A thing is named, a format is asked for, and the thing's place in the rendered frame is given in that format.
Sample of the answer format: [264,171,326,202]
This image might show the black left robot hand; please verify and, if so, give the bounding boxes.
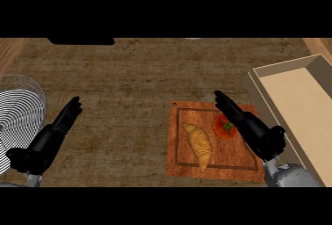
[6,96,84,176]

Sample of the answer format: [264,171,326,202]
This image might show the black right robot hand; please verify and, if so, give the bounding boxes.
[213,90,286,163]

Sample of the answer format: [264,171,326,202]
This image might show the red tomato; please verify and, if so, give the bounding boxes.
[211,113,239,141]

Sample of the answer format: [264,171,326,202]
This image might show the brown wooden cutting board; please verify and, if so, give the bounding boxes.
[165,100,266,184]

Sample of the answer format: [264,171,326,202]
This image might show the beige cardboard box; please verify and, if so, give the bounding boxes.
[247,53,332,188]

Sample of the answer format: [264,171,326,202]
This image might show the golden croissant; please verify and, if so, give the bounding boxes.
[180,121,214,173]

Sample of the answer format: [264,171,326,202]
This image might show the pale wooden cabinet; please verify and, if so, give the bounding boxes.
[303,37,332,64]

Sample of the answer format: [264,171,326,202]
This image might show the black appliance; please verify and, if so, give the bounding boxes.
[47,37,117,46]

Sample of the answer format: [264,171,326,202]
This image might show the silver wire basket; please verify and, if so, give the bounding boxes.
[0,74,49,176]

